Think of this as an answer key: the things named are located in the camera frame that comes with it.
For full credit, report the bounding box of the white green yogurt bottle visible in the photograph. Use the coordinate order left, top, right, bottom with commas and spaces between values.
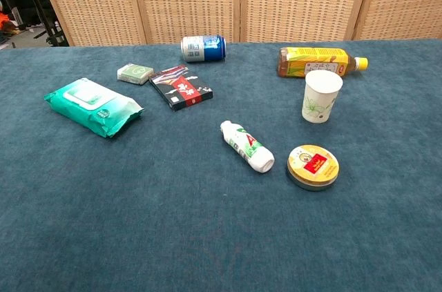
220, 120, 276, 174

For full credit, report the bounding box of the black red card box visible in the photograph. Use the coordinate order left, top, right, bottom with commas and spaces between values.
148, 64, 214, 112

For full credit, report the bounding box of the blue silver drink can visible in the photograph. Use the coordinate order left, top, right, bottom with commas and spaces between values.
180, 35, 227, 63

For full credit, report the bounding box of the blue table cloth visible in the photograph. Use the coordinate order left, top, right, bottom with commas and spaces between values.
0, 39, 442, 292

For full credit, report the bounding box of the round yellow tin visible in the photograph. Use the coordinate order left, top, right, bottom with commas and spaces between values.
287, 144, 340, 192

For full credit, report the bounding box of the small green soap box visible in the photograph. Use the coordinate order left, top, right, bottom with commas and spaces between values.
117, 63, 155, 86

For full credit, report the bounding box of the white floral paper cup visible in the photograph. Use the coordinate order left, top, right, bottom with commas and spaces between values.
301, 70, 344, 124

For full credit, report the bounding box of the yellow tea bottle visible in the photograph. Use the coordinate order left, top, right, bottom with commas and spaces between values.
276, 46, 369, 79

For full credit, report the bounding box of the green wet wipes pack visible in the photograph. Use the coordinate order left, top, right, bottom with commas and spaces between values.
44, 77, 144, 139

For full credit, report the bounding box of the black tripod stand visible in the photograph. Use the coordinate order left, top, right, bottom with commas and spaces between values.
13, 0, 70, 48

